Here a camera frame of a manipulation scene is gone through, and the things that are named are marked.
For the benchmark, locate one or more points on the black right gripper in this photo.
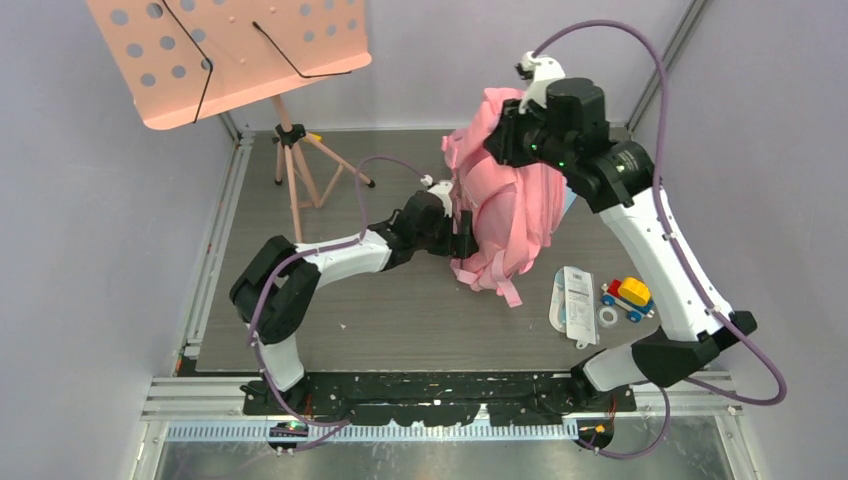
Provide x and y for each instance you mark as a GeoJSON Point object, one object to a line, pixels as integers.
{"type": "Point", "coordinates": [500, 142]}

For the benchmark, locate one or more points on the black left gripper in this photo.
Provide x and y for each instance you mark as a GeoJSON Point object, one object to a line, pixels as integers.
{"type": "Point", "coordinates": [462, 245]}

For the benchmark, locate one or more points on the light blue thin notebook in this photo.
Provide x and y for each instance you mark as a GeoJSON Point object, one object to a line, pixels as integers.
{"type": "Point", "coordinates": [569, 198]}

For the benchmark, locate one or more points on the pink student backpack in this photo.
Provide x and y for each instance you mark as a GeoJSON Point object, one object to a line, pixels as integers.
{"type": "Point", "coordinates": [515, 210]}

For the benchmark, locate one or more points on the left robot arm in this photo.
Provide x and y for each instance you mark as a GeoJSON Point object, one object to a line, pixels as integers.
{"type": "Point", "coordinates": [274, 292]}

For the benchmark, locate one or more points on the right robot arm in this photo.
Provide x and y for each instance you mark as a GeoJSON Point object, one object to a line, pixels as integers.
{"type": "Point", "coordinates": [696, 324]}

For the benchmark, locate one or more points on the green tape strip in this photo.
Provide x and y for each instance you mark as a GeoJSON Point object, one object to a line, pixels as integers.
{"type": "Point", "coordinates": [533, 124]}

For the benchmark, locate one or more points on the white packaged toothbrush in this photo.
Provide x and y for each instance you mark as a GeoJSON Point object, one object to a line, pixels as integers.
{"type": "Point", "coordinates": [572, 306]}

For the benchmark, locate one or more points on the clear tape roll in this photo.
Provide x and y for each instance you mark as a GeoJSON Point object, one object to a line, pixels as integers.
{"type": "Point", "coordinates": [607, 316]}

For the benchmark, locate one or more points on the colourful toy train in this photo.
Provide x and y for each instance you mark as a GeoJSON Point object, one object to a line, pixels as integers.
{"type": "Point", "coordinates": [630, 294]}

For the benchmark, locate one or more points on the pink music stand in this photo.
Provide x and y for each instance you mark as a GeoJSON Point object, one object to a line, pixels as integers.
{"type": "Point", "coordinates": [188, 60]}

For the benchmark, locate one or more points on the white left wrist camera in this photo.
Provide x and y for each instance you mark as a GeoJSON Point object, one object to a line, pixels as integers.
{"type": "Point", "coordinates": [443, 190]}

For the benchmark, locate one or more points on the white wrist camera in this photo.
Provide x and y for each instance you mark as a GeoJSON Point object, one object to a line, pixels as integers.
{"type": "Point", "coordinates": [539, 72]}
{"type": "Point", "coordinates": [443, 190]}

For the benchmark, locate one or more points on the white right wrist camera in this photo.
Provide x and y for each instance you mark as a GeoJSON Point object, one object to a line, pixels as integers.
{"type": "Point", "coordinates": [539, 72]}

